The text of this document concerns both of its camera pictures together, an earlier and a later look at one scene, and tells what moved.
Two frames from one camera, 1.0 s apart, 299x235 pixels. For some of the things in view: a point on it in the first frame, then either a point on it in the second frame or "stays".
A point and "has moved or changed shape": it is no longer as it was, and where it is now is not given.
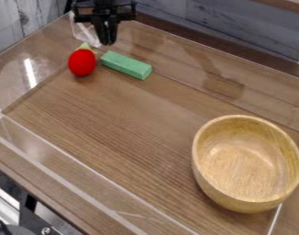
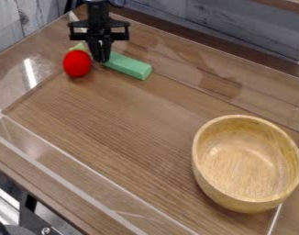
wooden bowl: x=246 y=162 stays
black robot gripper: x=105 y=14 to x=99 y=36
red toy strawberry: x=81 y=60 has moved or changed shape
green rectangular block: x=127 y=64 stays
